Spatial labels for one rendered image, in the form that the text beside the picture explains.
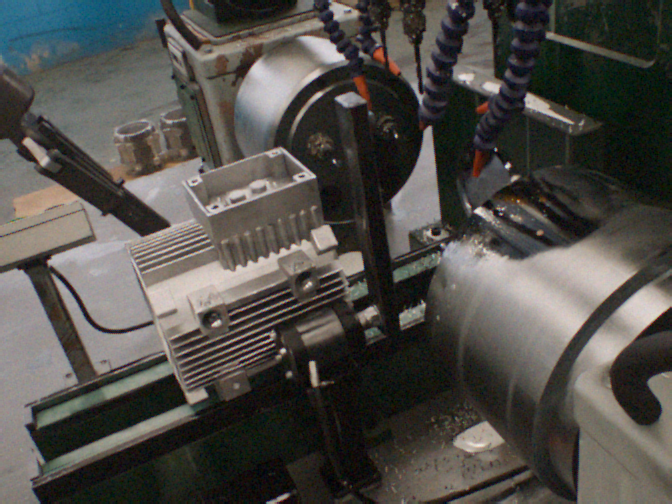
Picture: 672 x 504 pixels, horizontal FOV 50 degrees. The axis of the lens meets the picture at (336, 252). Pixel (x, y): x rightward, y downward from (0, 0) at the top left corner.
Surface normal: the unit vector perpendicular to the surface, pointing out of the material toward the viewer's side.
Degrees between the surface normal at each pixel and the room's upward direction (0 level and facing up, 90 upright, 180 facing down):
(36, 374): 0
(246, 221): 90
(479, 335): 66
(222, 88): 90
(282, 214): 90
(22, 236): 58
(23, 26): 90
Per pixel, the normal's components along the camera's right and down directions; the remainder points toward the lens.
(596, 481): -0.90, 0.34
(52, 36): 0.44, 0.42
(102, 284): -0.16, -0.83
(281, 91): -0.70, -0.43
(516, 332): -0.83, -0.20
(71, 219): 0.26, -0.07
